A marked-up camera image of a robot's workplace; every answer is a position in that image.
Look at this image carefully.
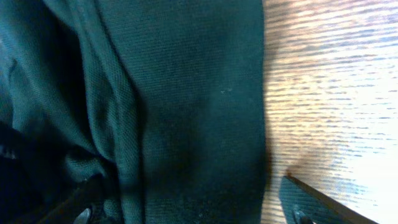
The black t-shirt with logo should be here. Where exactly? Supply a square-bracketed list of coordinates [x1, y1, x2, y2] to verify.
[1, 0, 266, 223]

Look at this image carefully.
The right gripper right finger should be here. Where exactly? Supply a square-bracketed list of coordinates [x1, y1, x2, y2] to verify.
[279, 175, 376, 224]

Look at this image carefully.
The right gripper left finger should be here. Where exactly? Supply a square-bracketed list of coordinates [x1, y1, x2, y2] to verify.
[18, 175, 105, 224]

